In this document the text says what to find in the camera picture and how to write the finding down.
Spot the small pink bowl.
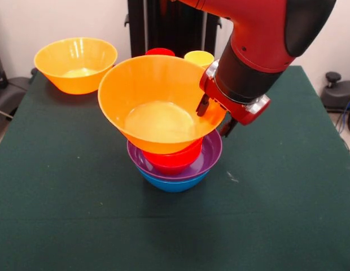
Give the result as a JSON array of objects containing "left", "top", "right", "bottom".
[{"left": 155, "top": 162, "right": 190, "bottom": 175}]

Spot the purple bowl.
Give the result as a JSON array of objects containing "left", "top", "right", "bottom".
[{"left": 126, "top": 131, "right": 223, "bottom": 182}]

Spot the large orange bowl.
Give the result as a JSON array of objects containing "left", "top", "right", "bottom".
[
  {"left": 97, "top": 55, "right": 227, "bottom": 155},
  {"left": 33, "top": 37, "right": 119, "bottom": 95}
]

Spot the yellow stepped cup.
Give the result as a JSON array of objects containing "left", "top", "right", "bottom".
[{"left": 183, "top": 50, "right": 215, "bottom": 69}]

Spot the black tripod base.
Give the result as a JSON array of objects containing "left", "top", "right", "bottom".
[
  {"left": 323, "top": 72, "right": 350, "bottom": 113},
  {"left": 0, "top": 69, "right": 37, "bottom": 119}
]

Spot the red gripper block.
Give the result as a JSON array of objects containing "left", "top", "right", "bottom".
[{"left": 196, "top": 75, "right": 272, "bottom": 138}]

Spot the dark green table cloth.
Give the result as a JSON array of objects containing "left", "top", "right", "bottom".
[{"left": 0, "top": 64, "right": 350, "bottom": 271}]

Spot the red cup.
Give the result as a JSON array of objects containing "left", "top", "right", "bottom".
[{"left": 145, "top": 47, "right": 176, "bottom": 57}]

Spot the small red-orange bowl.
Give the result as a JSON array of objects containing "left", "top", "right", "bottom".
[{"left": 142, "top": 137, "right": 204, "bottom": 168}]

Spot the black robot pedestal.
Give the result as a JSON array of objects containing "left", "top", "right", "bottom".
[{"left": 124, "top": 0, "right": 229, "bottom": 59}]

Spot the blue bowl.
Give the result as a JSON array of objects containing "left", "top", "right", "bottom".
[{"left": 135, "top": 165, "right": 209, "bottom": 194}]

